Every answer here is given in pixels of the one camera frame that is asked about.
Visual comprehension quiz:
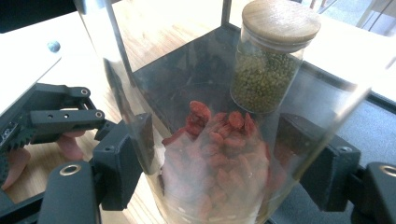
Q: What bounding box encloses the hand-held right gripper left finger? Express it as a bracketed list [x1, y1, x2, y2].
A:
[92, 112, 155, 211]

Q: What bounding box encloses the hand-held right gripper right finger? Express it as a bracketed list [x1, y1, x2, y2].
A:
[276, 113, 362, 213]

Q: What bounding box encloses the glass jar of red goji berries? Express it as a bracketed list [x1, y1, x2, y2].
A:
[74, 0, 396, 224]

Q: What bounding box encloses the glass jar of green mung beans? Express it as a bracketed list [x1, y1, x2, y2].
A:
[229, 0, 322, 115]

